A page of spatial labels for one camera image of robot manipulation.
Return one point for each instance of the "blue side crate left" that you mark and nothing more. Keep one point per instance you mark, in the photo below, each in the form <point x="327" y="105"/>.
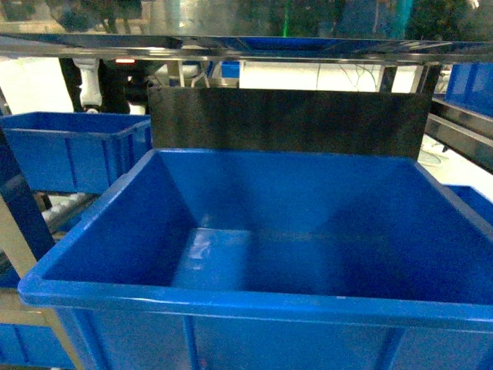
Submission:
<point x="76" y="152"/>

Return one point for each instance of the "black backing panel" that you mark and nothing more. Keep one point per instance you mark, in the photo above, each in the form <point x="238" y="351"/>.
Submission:
<point x="374" y="123"/>

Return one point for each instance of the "upper steel shelf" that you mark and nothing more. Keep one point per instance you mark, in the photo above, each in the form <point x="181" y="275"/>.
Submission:
<point x="154" y="47"/>

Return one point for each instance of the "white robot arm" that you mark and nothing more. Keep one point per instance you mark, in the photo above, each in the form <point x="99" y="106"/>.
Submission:
<point x="90" y="94"/>

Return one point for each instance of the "blue crate on left shelf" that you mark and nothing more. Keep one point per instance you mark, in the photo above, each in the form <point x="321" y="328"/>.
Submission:
<point x="204" y="259"/>

